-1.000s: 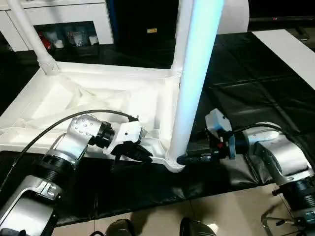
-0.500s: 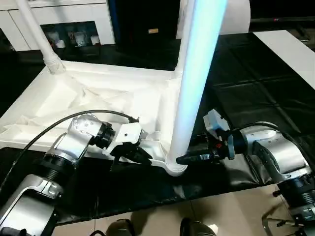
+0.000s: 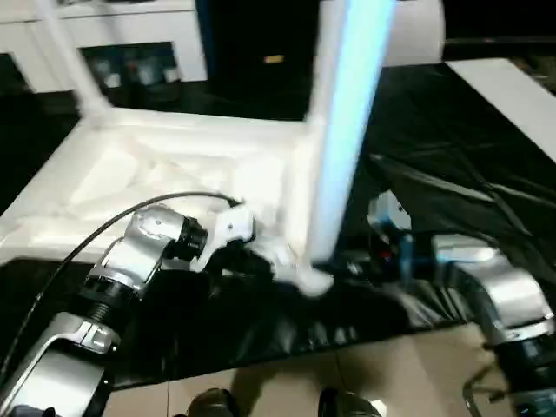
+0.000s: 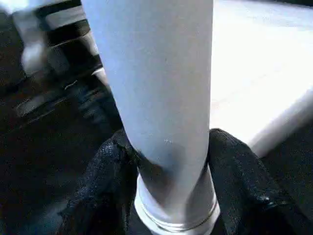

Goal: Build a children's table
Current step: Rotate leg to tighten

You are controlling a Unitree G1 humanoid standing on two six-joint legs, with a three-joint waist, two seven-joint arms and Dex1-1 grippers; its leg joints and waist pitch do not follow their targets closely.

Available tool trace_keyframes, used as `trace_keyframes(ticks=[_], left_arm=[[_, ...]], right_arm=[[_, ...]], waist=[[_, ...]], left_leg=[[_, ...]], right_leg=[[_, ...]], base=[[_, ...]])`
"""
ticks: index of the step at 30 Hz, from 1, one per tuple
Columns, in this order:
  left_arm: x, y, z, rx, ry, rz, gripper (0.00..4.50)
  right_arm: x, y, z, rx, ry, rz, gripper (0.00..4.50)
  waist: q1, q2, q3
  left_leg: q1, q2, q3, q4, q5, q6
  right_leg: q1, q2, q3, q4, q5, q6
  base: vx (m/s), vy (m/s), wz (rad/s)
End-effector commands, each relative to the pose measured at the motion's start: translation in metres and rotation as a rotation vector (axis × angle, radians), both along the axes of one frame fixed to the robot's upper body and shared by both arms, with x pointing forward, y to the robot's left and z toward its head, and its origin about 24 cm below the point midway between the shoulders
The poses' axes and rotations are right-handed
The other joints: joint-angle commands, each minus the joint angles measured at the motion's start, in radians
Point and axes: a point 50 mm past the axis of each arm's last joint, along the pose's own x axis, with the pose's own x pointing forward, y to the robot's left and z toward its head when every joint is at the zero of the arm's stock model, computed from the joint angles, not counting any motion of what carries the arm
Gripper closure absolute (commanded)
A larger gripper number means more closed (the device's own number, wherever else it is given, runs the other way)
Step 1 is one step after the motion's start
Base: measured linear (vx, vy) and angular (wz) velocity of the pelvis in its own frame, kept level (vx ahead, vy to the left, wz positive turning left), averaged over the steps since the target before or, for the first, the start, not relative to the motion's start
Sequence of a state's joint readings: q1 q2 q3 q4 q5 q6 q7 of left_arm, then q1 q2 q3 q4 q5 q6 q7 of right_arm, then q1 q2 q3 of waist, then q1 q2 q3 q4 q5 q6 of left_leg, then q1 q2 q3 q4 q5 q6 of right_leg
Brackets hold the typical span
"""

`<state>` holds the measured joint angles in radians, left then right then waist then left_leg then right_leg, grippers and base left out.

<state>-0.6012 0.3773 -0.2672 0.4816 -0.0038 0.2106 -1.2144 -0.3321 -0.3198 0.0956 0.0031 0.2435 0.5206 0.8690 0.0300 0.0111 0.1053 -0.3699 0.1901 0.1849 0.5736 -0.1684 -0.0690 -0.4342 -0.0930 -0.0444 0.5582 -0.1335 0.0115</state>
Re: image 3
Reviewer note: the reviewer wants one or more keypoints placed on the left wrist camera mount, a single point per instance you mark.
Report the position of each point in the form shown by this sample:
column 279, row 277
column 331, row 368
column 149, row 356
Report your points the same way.
column 230, row 223

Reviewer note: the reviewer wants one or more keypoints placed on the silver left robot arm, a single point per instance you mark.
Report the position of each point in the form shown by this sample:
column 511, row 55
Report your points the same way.
column 130, row 252

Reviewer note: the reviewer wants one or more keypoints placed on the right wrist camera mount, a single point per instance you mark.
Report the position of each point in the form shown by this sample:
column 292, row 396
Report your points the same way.
column 391, row 213

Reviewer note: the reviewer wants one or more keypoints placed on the dark right robot foot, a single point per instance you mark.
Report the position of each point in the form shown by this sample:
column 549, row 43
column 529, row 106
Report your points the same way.
column 347, row 404

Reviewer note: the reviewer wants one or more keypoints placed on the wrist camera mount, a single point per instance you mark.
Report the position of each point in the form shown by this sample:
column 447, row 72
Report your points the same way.
column 230, row 223
column 391, row 213

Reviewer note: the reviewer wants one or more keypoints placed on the dark left robot foot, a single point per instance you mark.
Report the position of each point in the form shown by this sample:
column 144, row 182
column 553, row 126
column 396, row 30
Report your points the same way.
column 213, row 404

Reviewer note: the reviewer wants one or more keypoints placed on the flat white board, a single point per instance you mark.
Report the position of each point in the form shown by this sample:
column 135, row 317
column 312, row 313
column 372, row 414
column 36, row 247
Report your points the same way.
column 499, row 95

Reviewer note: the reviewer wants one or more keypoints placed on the white glass-door cabinet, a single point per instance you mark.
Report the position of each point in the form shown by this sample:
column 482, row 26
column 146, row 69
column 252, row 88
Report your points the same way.
column 130, row 21

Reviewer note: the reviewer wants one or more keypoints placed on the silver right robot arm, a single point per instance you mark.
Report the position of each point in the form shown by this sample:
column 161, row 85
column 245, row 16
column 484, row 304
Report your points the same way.
column 499, row 286

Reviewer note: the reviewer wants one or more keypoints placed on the black bar with red light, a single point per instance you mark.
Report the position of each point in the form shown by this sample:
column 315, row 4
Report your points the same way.
column 499, row 41

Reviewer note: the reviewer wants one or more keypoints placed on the white panel with screw holes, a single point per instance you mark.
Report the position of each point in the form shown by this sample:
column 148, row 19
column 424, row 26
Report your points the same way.
column 417, row 30

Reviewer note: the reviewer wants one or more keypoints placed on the chrome tube frame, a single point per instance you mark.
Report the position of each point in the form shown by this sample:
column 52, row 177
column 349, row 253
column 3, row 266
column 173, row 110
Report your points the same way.
column 471, row 391

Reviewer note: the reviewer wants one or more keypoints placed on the dark robot foot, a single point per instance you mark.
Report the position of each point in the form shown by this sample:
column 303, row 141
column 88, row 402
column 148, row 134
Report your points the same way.
column 213, row 404
column 347, row 404

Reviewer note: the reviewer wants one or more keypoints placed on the white plastic table top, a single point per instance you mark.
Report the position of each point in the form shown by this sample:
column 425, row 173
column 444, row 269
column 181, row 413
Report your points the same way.
column 152, row 152

